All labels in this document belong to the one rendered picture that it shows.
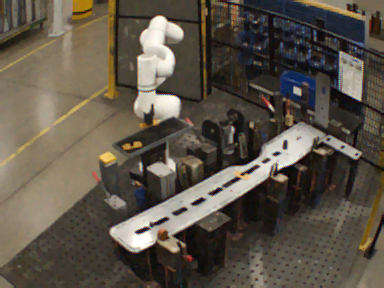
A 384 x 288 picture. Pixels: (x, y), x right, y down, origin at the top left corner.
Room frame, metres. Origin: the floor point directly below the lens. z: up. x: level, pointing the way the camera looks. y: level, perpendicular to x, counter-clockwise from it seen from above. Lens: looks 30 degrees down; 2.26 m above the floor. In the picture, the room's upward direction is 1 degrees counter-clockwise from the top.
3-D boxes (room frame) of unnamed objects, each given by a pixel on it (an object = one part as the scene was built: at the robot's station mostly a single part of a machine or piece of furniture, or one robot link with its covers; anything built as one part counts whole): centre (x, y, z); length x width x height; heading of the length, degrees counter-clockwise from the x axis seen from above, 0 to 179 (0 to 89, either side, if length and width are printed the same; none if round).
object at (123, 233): (1.85, -0.21, 1.00); 1.38 x 0.22 x 0.02; 133
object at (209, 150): (2.00, -0.06, 0.89); 0.13 x 0.11 x 0.38; 43
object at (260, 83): (2.63, -0.75, 1.01); 0.90 x 0.22 x 0.03; 43
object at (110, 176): (1.79, 0.36, 0.92); 0.08 x 0.08 x 0.44; 43
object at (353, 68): (2.49, -1.04, 1.30); 0.23 x 0.02 x 0.31; 43
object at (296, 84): (2.67, -0.71, 1.09); 0.30 x 0.17 x 0.13; 51
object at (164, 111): (2.26, 0.14, 1.09); 0.19 x 0.12 x 0.24; 86
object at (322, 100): (2.36, -0.77, 1.17); 0.12 x 0.01 x 0.34; 43
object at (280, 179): (1.79, -0.39, 0.87); 0.12 x 0.09 x 0.35; 43
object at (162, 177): (1.77, 0.13, 0.90); 0.13 x 0.10 x 0.41; 43
